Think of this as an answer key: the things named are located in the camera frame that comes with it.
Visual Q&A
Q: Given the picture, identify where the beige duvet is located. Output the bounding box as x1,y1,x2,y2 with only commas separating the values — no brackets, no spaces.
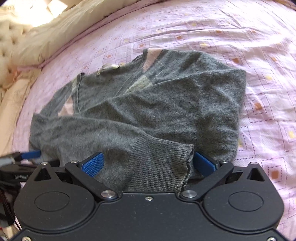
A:
10,0,163,68

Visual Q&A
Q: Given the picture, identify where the grey argyle knit sweater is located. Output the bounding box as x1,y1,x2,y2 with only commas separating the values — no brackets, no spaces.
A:
29,49,246,192

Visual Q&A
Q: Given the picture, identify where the beige pillow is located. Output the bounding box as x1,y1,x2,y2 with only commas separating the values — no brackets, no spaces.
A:
1,69,41,155

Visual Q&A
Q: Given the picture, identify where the beige tufted headboard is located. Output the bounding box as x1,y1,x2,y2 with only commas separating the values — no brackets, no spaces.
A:
0,6,32,90

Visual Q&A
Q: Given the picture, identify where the pink patterned bed sheet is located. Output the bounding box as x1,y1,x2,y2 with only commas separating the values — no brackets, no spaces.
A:
13,1,295,239

